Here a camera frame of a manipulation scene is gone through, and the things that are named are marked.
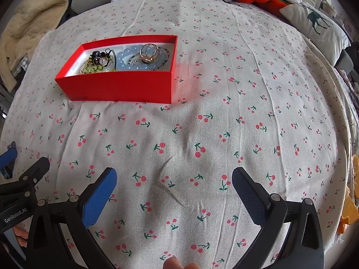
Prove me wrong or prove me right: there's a green bead bracelet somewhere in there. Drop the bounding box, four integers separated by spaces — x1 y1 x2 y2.
81 58 116 75

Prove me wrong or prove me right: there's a black flower hair tie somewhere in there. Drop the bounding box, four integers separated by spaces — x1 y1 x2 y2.
89 48 112 62

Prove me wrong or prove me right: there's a light blue bead bracelet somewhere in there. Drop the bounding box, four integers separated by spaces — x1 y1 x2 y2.
115 44 166 72

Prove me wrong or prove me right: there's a large gold knot ring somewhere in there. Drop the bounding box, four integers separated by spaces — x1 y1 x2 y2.
138 43 161 64

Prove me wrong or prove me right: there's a red jewelry box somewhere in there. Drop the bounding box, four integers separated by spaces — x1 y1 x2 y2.
55 35 178 104

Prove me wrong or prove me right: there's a person's left hand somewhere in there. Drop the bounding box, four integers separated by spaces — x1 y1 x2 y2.
13 226 28 248

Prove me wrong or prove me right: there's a person's right hand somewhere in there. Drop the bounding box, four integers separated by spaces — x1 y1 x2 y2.
162 256 200 269

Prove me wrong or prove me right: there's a cherry print bedsheet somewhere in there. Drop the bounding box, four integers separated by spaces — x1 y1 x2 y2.
1 0 351 268

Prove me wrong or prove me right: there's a beige quilted blanket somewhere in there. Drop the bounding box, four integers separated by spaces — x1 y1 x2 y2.
1 0 69 92

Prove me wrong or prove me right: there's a deer print pillow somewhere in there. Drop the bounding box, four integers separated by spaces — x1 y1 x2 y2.
279 2 350 66

